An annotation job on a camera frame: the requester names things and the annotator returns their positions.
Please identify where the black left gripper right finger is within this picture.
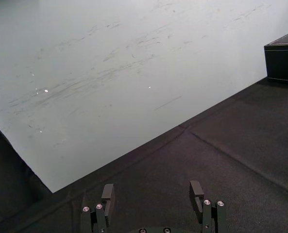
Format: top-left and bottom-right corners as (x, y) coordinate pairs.
(189, 180), (227, 233)

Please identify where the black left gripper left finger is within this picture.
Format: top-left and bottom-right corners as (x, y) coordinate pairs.
(81, 183), (116, 233)

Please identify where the black table cloth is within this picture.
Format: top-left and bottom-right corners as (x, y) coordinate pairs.
(0, 77), (288, 233)

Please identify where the black box with pale trim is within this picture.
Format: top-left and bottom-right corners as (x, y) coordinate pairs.
(264, 28), (288, 85)

